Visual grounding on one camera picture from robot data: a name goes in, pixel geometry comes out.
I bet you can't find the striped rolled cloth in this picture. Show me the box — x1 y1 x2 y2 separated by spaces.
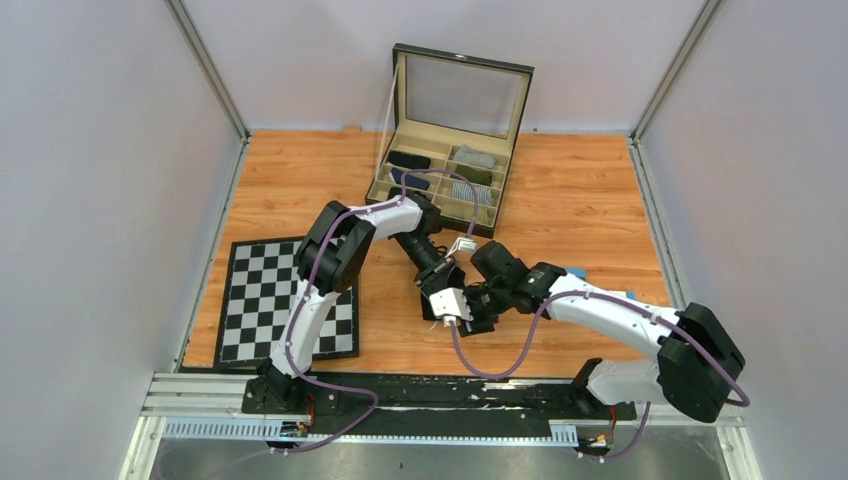
451 182 494 206

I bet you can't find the purple cable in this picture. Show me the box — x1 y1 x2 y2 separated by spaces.
447 290 753 463
156 168 482 478

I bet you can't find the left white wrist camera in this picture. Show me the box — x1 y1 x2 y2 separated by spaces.
448 237 477 256

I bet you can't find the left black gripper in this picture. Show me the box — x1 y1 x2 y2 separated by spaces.
395 232 459 299

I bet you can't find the black underwear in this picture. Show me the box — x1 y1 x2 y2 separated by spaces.
421 289 499 337

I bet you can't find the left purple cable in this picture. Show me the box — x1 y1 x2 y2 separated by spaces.
156 168 482 478

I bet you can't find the black compartment storage box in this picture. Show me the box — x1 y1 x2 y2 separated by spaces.
365 43 535 238

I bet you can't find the grey rolled cloth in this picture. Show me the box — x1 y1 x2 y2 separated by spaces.
452 145 496 169

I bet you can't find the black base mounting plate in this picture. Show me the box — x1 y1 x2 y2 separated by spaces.
242 372 637 438

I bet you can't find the blue green brick stack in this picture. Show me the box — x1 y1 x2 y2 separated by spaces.
566 267 587 280

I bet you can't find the aluminium frame rail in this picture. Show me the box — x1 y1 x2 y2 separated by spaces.
119 372 763 480

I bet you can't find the black rolled cloth top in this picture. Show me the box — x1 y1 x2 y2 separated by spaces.
386 150 432 170

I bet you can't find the black white checkerboard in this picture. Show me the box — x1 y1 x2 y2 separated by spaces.
213 237 360 371

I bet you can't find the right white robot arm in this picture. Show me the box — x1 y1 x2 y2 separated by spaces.
461 241 751 423

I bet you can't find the olive green rolled cloth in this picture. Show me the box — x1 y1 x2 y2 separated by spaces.
455 164 493 186

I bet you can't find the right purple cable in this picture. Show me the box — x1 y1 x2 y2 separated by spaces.
447 290 753 463

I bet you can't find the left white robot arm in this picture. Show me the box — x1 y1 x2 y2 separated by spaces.
244 188 465 413

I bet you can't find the navy rolled cloth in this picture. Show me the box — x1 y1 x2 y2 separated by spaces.
389 168 431 191

